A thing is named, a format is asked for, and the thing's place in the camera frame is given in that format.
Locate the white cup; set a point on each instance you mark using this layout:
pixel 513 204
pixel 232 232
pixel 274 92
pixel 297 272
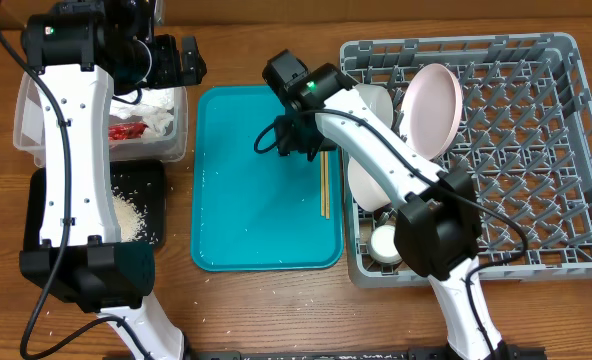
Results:
pixel 381 246

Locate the red wrapper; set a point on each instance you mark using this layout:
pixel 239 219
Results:
pixel 126 131

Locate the black tray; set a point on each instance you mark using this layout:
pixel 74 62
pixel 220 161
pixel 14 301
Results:
pixel 142 181

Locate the crumpled white tissue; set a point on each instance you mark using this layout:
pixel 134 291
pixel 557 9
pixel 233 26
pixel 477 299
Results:
pixel 155 109

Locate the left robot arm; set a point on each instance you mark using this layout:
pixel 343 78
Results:
pixel 80 55

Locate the pile of rice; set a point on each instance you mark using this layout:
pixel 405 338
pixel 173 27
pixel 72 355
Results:
pixel 130 219

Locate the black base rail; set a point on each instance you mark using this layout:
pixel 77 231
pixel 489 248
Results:
pixel 326 355

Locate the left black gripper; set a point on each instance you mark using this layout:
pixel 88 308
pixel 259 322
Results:
pixel 169 72

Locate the large pink plate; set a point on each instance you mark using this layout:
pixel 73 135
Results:
pixel 432 109

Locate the teal plastic tray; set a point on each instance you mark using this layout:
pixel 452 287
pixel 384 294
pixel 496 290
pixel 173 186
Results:
pixel 258 212

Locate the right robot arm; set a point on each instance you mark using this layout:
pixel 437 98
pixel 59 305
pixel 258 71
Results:
pixel 438 217

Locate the grey bowl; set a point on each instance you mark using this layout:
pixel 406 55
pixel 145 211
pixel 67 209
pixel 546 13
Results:
pixel 378 101

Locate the small pink bowl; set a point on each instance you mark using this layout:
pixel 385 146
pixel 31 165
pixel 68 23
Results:
pixel 366 192

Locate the grey dishwasher rack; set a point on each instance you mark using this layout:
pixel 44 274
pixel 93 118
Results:
pixel 525 138

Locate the clear plastic bin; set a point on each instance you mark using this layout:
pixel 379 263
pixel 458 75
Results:
pixel 28 134

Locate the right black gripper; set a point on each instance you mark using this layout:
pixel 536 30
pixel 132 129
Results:
pixel 288 144

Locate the wooden chopstick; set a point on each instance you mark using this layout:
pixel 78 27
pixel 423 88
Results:
pixel 326 191
pixel 321 185

